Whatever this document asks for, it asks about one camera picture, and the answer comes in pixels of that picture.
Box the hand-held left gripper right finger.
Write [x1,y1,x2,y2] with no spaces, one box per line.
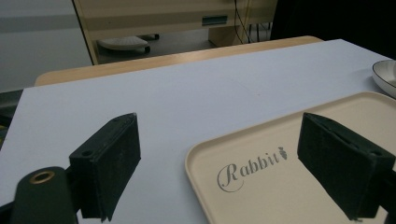
[296,112,396,221]

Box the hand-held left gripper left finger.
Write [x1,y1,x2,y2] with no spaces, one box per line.
[68,112,142,223]

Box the beige plastic tray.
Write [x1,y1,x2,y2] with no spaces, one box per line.
[184,91,396,224]

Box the white bowl with dark rim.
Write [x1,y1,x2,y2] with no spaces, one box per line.
[372,59,396,100]

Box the light wooden table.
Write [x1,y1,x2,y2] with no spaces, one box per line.
[34,35,324,88]

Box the white office chair base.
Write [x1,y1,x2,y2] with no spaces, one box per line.
[96,33,161,54]

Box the black cable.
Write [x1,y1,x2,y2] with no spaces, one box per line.
[233,0,250,45]

